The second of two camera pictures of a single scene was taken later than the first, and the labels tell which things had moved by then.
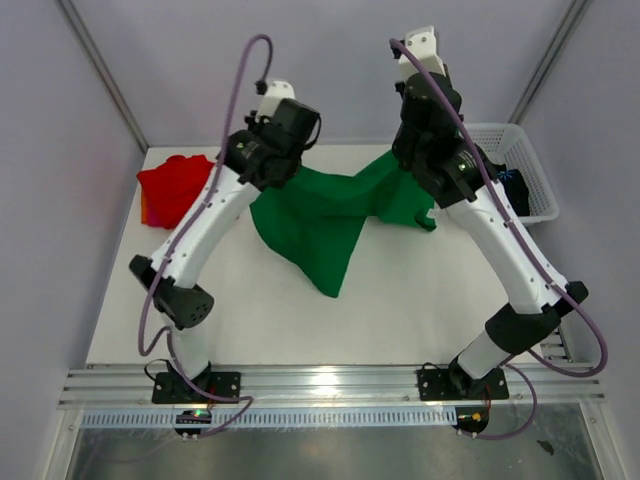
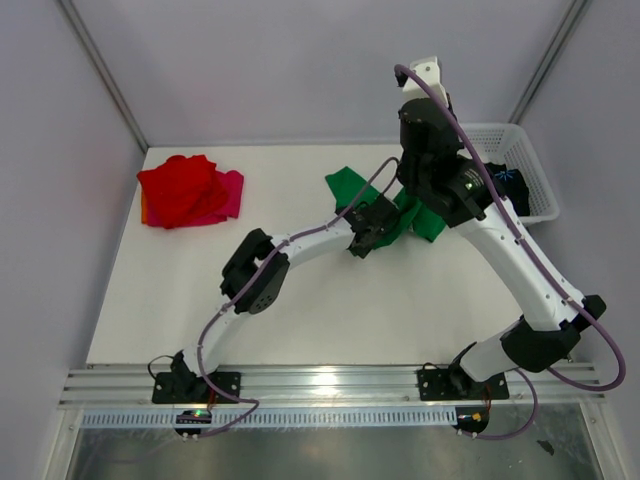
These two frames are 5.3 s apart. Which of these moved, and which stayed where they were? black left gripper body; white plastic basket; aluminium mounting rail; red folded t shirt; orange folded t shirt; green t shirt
Moved: green t shirt; black left gripper body
Stayed: orange folded t shirt; white plastic basket; red folded t shirt; aluminium mounting rail
